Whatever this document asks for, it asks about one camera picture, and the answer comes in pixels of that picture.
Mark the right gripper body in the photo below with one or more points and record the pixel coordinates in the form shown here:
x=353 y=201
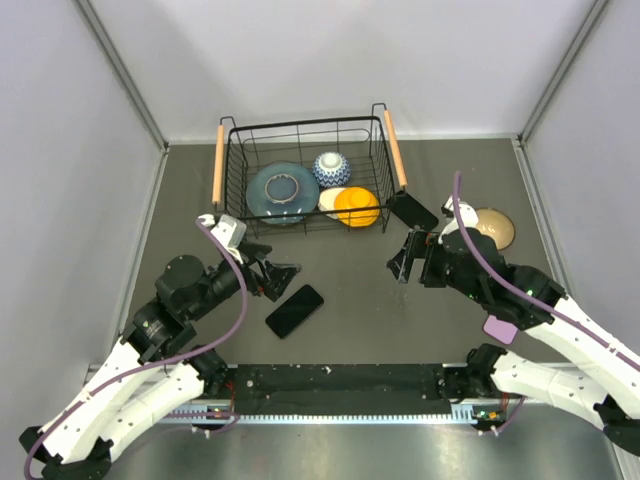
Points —
x=436 y=267

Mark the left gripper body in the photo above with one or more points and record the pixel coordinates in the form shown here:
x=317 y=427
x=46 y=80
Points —
x=251 y=281

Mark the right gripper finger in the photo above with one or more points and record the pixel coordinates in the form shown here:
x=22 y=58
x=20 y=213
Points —
x=401 y=264
x=418 y=242

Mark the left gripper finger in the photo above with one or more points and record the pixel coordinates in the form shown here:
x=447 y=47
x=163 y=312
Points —
x=275 y=278
x=251 y=250

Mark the black smartphone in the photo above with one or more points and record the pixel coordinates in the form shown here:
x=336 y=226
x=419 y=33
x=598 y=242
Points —
x=293 y=312

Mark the black phone case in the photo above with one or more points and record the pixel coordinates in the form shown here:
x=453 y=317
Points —
x=411 y=212

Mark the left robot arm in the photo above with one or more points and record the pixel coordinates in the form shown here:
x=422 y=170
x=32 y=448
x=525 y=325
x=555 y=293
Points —
x=148 y=375

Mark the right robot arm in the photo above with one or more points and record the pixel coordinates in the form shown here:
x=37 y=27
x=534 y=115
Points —
x=602 y=389

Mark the brown ceramic bowl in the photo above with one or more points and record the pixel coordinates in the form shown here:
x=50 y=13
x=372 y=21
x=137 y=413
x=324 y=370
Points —
x=496 y=225

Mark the blue glazed plate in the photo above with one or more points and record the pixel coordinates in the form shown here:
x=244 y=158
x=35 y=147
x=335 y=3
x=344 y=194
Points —
x=282 y=193

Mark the orange bowl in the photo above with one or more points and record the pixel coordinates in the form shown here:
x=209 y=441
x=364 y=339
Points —
x=357 y=207

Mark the white speckled bowl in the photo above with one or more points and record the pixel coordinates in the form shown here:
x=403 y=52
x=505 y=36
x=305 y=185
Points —
x=326 y=202

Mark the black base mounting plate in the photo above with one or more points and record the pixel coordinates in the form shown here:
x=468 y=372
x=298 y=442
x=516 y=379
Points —
x=431 y=381

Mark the purple smartphone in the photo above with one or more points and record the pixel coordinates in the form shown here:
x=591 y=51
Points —
x=499 y=330

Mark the blue white patterned bowl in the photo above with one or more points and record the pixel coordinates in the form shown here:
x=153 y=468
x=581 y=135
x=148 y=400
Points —
x=331 y=169

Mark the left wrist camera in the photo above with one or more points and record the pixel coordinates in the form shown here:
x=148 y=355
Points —
x=227 y=231

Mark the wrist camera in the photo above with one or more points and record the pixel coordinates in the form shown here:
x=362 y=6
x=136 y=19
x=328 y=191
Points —
x=227 y=231
x=467 y=214

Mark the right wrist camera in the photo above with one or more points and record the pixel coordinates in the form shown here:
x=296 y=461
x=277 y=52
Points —
x=467 y=214

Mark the right wooden basket handle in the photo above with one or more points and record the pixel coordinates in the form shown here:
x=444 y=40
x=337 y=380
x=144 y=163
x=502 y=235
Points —
x=395 y=150

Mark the wooden basket handle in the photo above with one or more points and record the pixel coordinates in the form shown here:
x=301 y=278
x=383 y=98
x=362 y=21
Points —
x=395 y=150
x=218 y=166

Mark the black wire dish basket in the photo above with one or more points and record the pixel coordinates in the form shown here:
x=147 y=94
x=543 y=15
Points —
x=362 y=139

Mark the left wooden basket handle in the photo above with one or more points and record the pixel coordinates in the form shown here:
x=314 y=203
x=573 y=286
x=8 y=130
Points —
x=218 y=166

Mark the grey slotted cable duct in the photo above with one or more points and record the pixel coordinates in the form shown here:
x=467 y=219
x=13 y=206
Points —
x=201 y=414

